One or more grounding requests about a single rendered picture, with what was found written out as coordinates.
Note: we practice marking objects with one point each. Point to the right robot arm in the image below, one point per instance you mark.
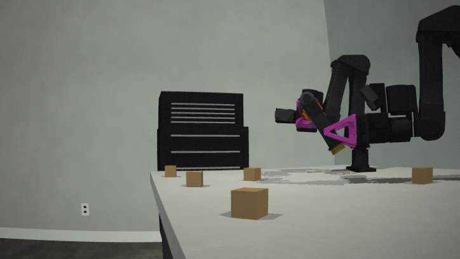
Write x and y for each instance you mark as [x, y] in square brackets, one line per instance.
[356, 72]

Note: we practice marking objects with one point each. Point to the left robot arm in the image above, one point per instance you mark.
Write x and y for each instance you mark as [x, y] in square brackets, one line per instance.
[402, 100]

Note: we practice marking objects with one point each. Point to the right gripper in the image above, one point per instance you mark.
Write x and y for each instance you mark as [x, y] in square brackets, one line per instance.
[302, 125]

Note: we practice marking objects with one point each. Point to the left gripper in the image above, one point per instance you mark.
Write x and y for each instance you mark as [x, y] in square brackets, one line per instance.
[356, 139]

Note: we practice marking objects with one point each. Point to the dark grey l-shaped nozzle body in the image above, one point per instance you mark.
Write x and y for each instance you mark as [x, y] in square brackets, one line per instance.
[311, 104]

